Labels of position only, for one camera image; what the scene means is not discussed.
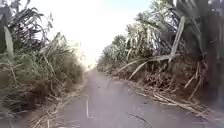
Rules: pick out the grey asphalt path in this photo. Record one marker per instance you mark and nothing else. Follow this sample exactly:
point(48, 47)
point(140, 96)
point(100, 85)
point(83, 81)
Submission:
point(110, 103)

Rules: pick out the row of flax bushes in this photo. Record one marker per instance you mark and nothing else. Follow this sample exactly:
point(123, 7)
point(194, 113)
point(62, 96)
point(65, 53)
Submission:
point(160, 43)
point(40, 66)

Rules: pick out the dry leaf litter verge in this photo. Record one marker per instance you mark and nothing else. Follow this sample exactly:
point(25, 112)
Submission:
point(50, 115)
point(173, 101)

